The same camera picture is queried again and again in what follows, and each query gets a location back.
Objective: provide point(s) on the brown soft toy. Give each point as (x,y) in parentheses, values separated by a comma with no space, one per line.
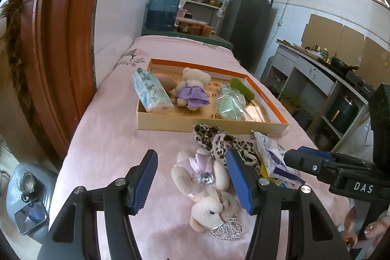
(166,81)

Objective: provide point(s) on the round metal object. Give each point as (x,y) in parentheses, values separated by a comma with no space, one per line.
(28,185)

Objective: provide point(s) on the teddy bear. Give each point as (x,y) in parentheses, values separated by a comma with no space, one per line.
(190,94)

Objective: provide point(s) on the green fuzzy roll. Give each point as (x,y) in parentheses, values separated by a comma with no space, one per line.
(242,88)

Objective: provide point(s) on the black frying pan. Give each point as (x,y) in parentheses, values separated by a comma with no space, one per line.
(341,64)

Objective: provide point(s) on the group of seasoning bottles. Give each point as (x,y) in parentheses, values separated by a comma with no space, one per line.
(318,51)

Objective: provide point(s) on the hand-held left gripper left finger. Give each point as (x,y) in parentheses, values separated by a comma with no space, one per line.
(144,183)

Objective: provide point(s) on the blue water jug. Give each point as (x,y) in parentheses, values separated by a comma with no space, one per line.
(163,8)

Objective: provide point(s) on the large clear food container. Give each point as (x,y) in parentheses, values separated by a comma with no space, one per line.
(189,28)

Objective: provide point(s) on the white and blue snack packet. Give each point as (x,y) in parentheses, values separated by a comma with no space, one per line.
(271,153)

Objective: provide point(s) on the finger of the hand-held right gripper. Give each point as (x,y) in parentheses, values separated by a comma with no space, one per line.
(304,164)
(317,153)

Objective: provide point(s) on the potted green plants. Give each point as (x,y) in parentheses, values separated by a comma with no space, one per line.
(297,104)

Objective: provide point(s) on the patterned tissue pack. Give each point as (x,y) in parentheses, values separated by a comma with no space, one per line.
(152,92)

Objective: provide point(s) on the small clear food container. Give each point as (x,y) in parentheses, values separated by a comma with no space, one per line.
(206,31)

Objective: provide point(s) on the smartphone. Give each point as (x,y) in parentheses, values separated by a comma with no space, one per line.
(30,215)

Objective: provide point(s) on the green plastic packet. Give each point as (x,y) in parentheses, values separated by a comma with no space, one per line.
(233,106)

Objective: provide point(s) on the plush bunny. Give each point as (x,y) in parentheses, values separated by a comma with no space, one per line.
(210,208)

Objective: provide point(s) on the green table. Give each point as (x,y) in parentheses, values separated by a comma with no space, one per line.
(219,41)

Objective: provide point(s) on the dark grey refrigerator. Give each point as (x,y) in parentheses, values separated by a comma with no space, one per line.
(248,31)

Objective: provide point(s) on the cardboard sheets on wall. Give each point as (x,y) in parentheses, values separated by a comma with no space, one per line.
(350,40)

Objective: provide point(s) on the leopard print cloth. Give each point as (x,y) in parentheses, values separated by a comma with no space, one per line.
(219,141)

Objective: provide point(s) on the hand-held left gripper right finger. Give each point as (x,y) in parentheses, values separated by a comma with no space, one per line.
(237,183)

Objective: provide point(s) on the black gas stove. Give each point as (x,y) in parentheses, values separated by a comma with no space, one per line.
(362,83)

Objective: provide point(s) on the brown wooden door frame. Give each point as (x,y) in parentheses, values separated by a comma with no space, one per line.
(61,49)

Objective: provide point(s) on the person's right hand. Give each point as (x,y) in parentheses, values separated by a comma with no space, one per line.
(374,229)

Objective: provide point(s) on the grey plastic stool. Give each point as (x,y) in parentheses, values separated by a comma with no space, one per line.
(45,183)

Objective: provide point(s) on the orange-rimmed cardboard box tray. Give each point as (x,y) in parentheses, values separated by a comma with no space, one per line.
(170,123)

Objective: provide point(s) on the pink container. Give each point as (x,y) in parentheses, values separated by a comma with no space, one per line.
(181,14)

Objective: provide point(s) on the grey kitchen counter cabinet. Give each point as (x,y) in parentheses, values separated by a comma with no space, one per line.
(310,74)

